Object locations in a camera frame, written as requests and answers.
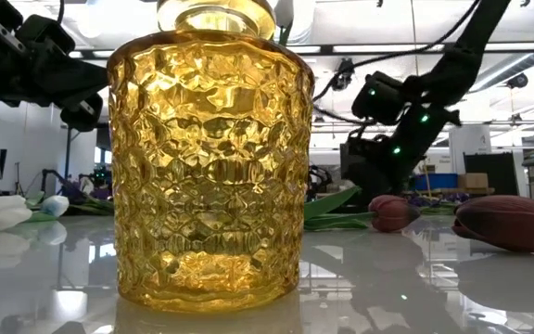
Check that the yellow textured glass vase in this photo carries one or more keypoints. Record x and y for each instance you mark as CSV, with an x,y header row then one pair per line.
x,y
211,162

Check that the dark red artificial tulip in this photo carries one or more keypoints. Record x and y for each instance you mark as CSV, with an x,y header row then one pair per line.
x,y
392,213
503,222

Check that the white artificial tulip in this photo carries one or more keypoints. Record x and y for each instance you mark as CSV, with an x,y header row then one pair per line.
x,y
0,213
54,205

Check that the background black robot arm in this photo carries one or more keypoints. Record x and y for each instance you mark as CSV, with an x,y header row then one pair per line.
x,y
54,178

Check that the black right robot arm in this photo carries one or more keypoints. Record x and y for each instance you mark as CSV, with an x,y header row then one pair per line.
x,y
448,79

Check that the black monitor on stand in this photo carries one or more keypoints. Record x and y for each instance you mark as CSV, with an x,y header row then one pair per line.
x,y
348,162

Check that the long ceiling light strip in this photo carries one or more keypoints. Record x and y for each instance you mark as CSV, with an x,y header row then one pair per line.
x,y
512,46
378,48

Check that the blue plastic bin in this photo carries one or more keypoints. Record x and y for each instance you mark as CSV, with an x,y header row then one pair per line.
x,y
438,181

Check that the black metal gantry stand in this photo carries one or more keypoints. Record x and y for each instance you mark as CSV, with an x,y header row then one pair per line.
x,y
67,158

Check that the brown cardboard box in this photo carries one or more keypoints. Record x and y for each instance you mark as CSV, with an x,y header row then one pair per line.
x,y
473,180

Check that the black upright panel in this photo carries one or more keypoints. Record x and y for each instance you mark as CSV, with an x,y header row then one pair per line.
x,y
499,174

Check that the black ceiling camera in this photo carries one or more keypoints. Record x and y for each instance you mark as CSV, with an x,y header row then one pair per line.
x,y
518,80
343,76

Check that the silver ceiling duct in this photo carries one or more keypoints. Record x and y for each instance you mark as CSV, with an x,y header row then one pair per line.
x,y
508,72

